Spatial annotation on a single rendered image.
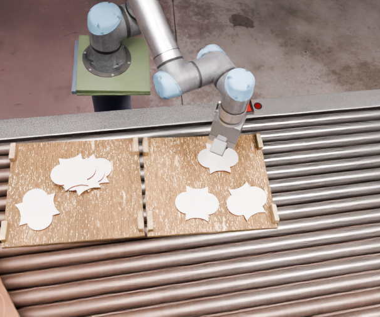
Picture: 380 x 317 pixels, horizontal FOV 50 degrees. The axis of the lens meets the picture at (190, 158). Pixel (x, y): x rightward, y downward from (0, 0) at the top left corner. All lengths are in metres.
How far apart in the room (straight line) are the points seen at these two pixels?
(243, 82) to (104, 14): 0.65
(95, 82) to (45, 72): 1.33
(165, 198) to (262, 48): 2.03
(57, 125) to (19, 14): 1.94
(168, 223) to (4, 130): 0.65
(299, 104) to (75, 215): 0.92
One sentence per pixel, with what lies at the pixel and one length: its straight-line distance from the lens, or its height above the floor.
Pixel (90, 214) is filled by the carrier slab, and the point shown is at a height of 0.94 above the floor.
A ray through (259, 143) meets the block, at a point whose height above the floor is 0.96.
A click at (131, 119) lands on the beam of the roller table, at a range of 1.48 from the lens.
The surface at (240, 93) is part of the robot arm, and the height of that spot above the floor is 1.33.
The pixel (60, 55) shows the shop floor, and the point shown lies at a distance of 3.00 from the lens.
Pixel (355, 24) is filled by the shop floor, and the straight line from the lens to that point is 3.63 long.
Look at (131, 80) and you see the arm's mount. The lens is 1.61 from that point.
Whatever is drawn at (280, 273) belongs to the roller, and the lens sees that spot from 1.30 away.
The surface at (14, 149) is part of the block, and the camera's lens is 1.42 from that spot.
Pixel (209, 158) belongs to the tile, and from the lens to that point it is 1.37.
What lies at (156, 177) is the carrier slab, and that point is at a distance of 1.33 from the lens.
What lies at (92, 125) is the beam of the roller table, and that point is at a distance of 1.48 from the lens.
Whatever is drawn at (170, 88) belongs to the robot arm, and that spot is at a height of 1.31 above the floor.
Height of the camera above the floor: 2.12
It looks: 59 degrees down
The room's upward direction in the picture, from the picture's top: 10 degrees clockwise
